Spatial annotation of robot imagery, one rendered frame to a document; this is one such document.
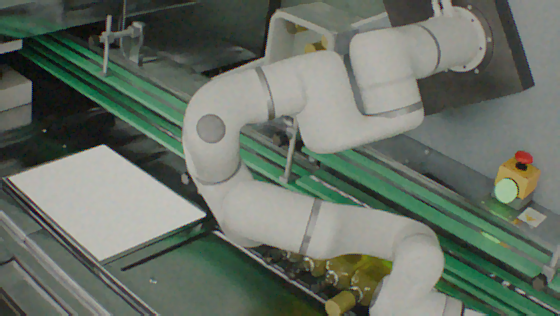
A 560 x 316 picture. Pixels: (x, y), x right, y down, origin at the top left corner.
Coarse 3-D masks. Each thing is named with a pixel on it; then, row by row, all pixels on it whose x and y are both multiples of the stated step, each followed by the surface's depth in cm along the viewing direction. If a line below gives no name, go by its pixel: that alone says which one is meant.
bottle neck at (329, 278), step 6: (324, 276) 136; (330, 276) 137; (336, 276) 137; (312, 282) 135; (318, 282) 135; (324, 282) 135; (330, 282) 136; (336, 282) 138; (312, 288) 136; (318, 288) 137; (324, 288) 135; (318, 294) 135
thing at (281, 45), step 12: (276, 24) 166; (300, 24) 160; (312, 24) 159; (276, 36) 168; (288, 36) 171; (300, 36) 171; (312, 36) 168; (276, 48) 170; (288, 48) 172; (300, 48) 172; (264, 60) 170; (276, 60) 171
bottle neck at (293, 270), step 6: (306, 258) 141; (294, 264) 139; (300, 264) 139; (306, 264) 140; (312, 264) 141; (288, 270) 139; (294, 270) 138; (300, 270) 138; (306, 270) 140; (312, 270) 141; (288, 276) 139; (294, 276) 138; (300, 276) 139
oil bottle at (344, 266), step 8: (344, 256) 140; (352, 256) 141; (360, 256) 141; (368, 256) 141; (328, 264) 139; (336, 264) 138; (344, 264) 138; (352, 264) 138; (360, 264) 139; (336, 272) 138; (344, 272) 137; (352, 272) 138; (344, 280) 138; (336, 288) 139; (344, 288) 139
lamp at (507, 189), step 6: (504, 180) 137; (510, 180) 137; (498, 186) 137; (504, 186) 136; (510, 186) 135; (516, 186) 136; (498, 192) 137; (504, 192) 136; (510, 192) 135; (516, 192) 136; (498, 198) 137; (504, 198) 136; (510, 198) 136
